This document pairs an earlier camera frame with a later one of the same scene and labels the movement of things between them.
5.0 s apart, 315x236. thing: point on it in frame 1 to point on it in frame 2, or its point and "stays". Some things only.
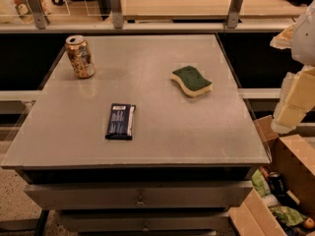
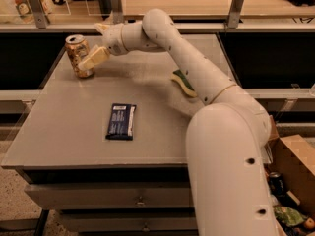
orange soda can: (80, 56) stays
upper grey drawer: (135, 195) stays
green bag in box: (288, 215) stays
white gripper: (303, 40) to (113, 39)
